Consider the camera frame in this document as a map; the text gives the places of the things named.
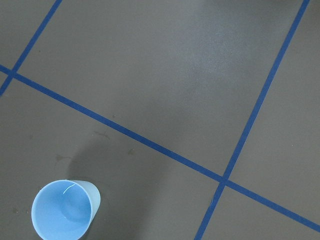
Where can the light blue plastic cup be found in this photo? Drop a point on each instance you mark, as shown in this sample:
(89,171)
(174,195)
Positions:
(65,209)

